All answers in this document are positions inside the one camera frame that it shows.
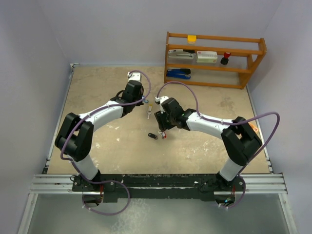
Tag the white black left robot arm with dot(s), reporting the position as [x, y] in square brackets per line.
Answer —
[75, 136]

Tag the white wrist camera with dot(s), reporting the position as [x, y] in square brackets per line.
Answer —
[136, 76]
[160, 100]

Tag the orange packet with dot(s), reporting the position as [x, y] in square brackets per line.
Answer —
[254, 127]

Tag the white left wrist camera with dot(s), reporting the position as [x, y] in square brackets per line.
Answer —
[136, 76]

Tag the black key fob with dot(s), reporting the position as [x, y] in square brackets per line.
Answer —
[153, 136]

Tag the red black stamp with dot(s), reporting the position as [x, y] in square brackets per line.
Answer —
[225, 59]

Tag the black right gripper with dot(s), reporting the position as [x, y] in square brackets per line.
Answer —
[163, 126]

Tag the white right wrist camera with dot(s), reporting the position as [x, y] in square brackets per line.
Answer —
[160, 100]

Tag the white red cardboard box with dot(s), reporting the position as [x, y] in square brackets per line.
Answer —
[206, 56]

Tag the grey stapler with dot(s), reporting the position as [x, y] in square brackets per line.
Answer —
[180, 56]

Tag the wooden shelf rack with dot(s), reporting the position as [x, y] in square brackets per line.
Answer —
[246, 56]

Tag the blue black stapler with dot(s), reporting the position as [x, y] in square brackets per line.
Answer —
[182, 73]

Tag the yellow lidded jar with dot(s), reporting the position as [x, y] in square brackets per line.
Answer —
[191, 39]

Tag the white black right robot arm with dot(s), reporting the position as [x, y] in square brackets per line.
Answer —
[241, 141]

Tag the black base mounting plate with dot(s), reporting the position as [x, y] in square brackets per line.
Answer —
[205, 187]

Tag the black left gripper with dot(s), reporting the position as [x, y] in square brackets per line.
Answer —
[139, 104]

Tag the yellow tag key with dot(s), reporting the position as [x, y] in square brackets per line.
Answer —
[149, 111]

